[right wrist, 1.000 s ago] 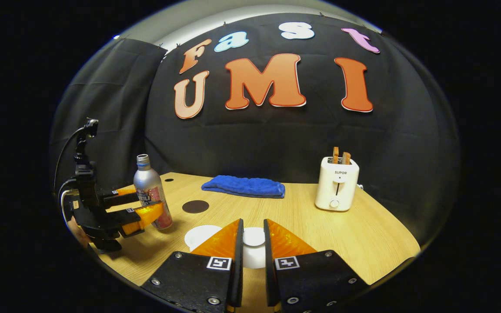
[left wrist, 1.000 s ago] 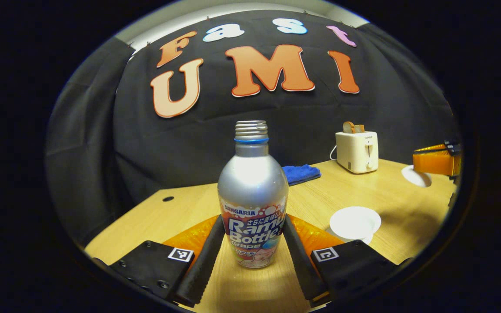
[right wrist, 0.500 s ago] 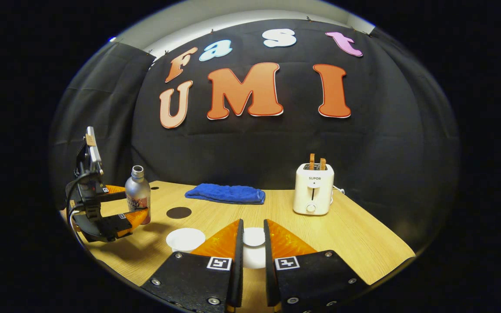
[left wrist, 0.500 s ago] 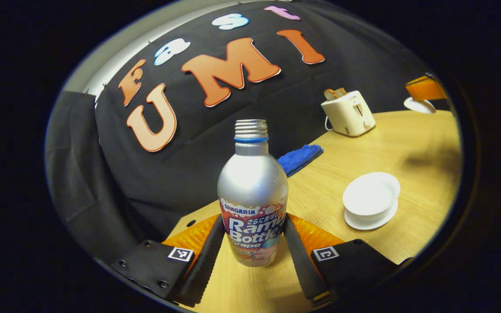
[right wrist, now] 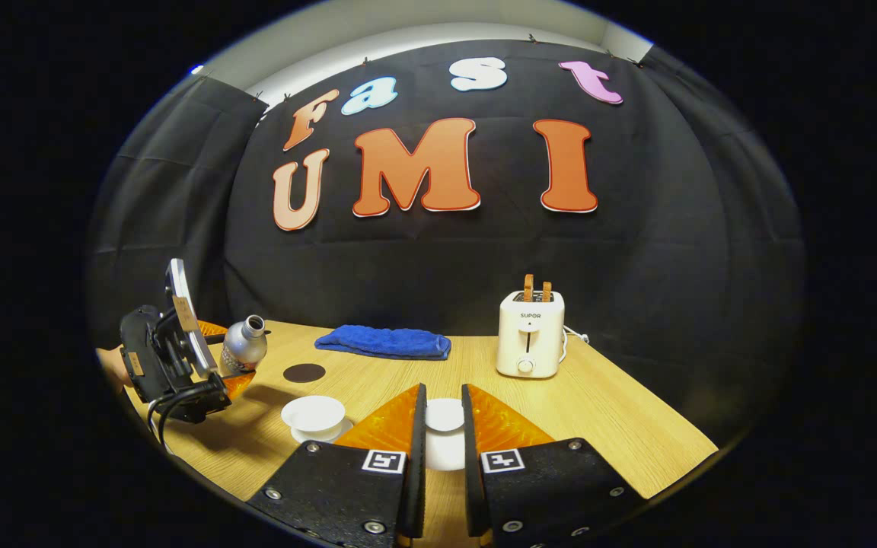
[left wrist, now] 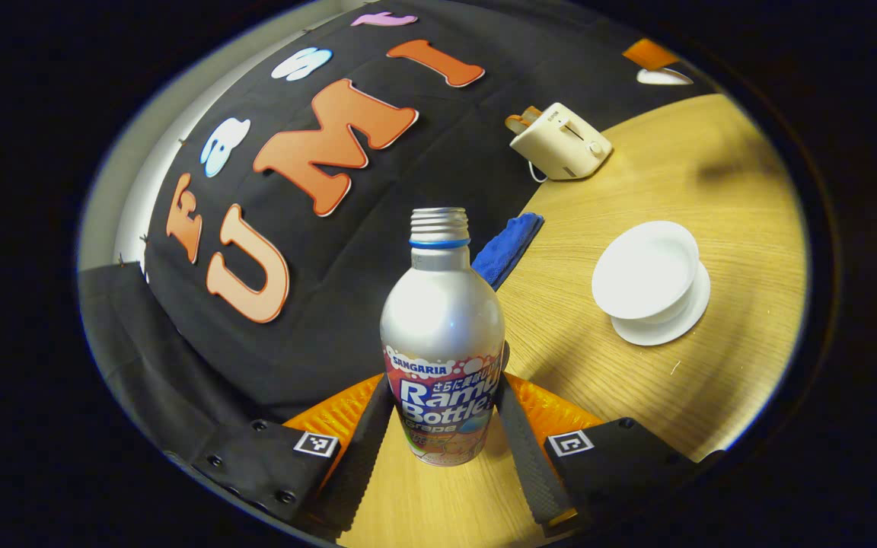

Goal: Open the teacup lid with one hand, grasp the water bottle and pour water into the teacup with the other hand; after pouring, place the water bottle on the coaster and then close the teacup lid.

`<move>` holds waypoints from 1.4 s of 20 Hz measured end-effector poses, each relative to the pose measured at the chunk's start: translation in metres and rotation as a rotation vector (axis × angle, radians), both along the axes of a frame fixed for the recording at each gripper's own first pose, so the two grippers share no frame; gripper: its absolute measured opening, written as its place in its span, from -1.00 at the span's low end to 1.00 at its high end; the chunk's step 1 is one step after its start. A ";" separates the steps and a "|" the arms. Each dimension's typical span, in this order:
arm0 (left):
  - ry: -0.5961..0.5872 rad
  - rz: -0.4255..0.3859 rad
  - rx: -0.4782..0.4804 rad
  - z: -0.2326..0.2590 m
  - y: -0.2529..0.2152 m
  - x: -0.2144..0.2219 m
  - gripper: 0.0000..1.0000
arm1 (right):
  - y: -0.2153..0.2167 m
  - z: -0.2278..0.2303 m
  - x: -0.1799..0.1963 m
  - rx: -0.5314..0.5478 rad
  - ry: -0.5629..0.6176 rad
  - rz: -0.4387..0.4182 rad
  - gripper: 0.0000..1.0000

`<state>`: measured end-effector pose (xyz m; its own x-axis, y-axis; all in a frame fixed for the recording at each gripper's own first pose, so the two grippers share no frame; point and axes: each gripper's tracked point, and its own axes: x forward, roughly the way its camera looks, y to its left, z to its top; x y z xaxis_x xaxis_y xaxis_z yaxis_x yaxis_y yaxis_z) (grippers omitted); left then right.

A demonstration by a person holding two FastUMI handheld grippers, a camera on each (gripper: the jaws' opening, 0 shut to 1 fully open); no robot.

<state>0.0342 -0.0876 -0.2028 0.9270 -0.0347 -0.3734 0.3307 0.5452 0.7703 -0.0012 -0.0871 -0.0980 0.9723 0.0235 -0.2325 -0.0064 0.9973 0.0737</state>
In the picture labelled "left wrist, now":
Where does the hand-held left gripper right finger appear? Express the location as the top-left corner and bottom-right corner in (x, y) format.
(493, 342), (725, 537)

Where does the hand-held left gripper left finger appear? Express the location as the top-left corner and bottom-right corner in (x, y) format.
(191, 373), (395, 534)

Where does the silver water bottle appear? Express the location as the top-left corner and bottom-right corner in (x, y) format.
(380, 207), (505, 467)

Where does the white teacup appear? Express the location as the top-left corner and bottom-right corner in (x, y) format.
(592, 221), (700, 321)

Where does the white toaster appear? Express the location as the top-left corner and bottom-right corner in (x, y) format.
(511, 103), (614, 181)

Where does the toast slice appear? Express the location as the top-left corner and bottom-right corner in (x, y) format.
(505, 106), (543, 135)

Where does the white saucer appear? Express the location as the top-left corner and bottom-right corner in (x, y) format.
(611, 261), (711, 347)

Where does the blue towel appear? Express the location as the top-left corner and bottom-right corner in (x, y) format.
(471, 212), (544, 291)

